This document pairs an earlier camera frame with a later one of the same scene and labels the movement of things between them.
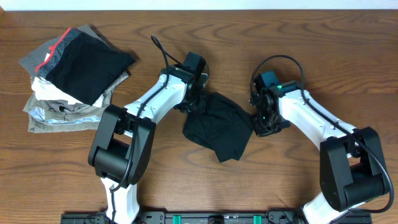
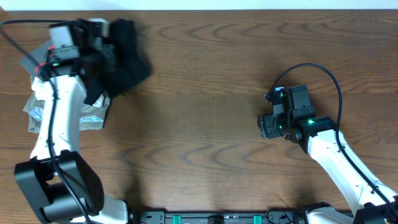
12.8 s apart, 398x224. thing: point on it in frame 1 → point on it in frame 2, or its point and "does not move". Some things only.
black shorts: [222, 126] → [127, 65]
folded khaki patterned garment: [47, 116] does not move
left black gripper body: [195, 104] → [101, 50]
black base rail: [208, 218] does not move
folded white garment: [45, 90] does not move
